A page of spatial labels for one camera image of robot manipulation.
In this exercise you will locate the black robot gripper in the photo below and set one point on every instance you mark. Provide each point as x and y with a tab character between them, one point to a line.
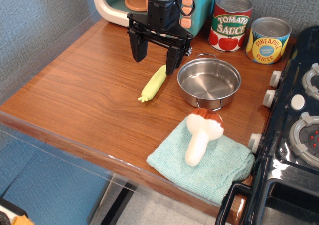
160	26

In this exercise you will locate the plush mushroom toy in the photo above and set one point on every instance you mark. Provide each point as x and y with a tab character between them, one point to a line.
204	125

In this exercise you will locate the light teal cloth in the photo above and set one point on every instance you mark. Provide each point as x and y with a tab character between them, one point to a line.
224	162

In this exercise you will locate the orange plate in microwave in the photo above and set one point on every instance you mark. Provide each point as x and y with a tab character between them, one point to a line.
136	5

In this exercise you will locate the stainless steel pot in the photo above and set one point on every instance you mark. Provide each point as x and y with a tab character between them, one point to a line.
208	82

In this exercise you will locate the teal toy microwave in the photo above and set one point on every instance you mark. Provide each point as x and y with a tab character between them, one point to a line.
195	13

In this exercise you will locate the tomato sauce can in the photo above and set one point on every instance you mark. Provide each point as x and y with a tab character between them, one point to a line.
229	23

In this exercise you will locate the pineapple slices can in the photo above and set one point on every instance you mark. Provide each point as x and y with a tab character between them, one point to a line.
267	40

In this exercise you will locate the grey stove knob top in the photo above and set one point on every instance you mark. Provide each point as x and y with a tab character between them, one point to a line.
275	78

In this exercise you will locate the grey stove knob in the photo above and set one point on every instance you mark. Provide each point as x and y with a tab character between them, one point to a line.
275	78
254	142
268	98

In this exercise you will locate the grey stove knob middle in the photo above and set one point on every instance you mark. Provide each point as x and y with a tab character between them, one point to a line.
268	98

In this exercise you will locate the grey stove knob bottom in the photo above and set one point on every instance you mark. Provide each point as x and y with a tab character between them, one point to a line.
254	142

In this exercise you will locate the black toy stove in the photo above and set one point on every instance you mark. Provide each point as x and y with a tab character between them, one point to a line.
285	184

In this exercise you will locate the black orange object corner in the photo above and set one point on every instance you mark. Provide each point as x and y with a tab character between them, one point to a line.
11	214

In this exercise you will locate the yellow-green handled spatula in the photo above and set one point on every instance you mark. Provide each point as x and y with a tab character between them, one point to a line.
153	85

